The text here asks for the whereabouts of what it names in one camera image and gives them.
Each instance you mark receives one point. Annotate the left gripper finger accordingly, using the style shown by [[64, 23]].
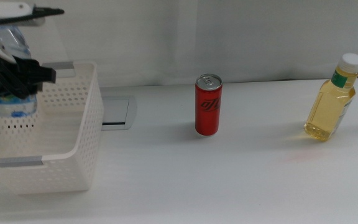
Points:
[[39, 76]]

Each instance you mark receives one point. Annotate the small water bottle blue cap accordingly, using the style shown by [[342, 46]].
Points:
[[14, 107]]

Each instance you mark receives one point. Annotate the red cola can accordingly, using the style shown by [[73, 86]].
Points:
[[208, 109]]

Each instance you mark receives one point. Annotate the yellow tea bottle white cap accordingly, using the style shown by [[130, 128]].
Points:
[[328, 109]]

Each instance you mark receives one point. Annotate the white perforated plastic basket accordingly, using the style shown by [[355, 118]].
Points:
[[82, 109]]

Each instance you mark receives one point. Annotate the white backdrop sheet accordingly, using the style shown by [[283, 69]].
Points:
[[197, 34]]

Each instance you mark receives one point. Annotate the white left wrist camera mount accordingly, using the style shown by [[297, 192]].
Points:
[[5, 11]]

